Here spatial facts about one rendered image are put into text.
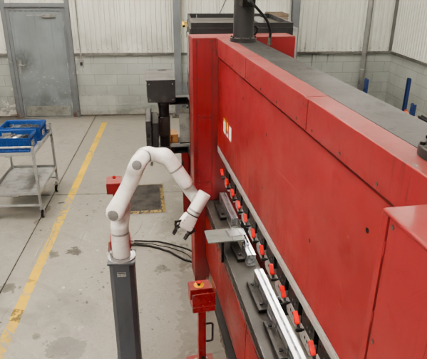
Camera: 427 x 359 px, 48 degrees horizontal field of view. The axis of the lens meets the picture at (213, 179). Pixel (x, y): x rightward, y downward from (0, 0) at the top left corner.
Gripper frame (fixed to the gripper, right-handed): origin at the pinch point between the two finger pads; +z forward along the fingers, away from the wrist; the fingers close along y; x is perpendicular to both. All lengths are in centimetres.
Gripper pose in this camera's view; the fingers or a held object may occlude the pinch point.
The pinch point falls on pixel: (179, 235)
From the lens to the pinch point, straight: 302.6
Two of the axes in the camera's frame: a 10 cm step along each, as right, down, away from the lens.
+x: 4.7, 2.8, -8.4
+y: -7.2, -4.3, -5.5
